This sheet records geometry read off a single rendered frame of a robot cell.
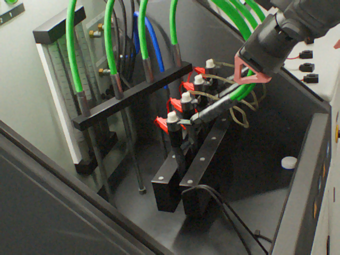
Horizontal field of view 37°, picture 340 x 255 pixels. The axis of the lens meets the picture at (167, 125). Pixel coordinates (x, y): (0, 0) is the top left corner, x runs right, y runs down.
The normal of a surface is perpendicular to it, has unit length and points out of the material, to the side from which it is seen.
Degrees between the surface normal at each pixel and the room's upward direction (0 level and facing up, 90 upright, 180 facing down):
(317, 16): 123
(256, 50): 44
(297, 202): 0
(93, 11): 90
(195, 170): 0
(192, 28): 90
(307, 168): 0
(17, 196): 90
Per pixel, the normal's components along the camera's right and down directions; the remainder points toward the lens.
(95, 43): 0.91, 0.07
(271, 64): 0.35, -0.41
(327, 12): -0.55, 0.83
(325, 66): -0.16, -0.85
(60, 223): -0.37, 0.53
